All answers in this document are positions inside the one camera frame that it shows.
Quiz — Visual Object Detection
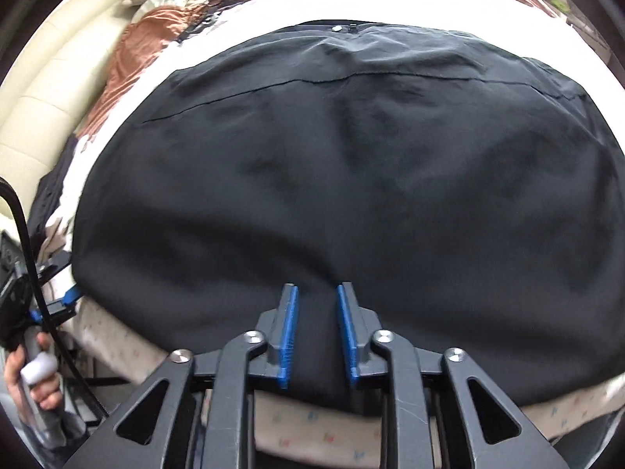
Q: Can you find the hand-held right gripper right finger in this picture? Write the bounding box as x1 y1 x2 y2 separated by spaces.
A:
336 281 572 469

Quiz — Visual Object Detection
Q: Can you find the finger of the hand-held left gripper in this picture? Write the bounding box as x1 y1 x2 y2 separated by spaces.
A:
41 286 83 327
34 251 74 285

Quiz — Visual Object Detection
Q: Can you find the pile of dark and light clothes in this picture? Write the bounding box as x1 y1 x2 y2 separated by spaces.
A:
29 134 81 265

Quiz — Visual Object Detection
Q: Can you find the bed with white patterned sheet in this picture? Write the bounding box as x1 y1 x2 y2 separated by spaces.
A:
44 0 625 465

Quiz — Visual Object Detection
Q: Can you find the black jacket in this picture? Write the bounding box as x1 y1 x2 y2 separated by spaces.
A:
72 20 625 414

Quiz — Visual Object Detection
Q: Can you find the cream padded headboard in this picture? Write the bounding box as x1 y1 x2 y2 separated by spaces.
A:
0 0 196 216

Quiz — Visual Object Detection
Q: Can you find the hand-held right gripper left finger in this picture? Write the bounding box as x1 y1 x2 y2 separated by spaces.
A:
63 282 300 469

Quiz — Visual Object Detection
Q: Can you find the brown and beige duvet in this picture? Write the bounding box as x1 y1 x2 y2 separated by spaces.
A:
80 0 557 138

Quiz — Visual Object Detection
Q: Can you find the black charger cable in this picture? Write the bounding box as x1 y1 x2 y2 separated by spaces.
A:
183 7 220 42

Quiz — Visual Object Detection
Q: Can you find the person's left hand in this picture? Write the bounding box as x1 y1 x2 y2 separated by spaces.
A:
4 332 62 411

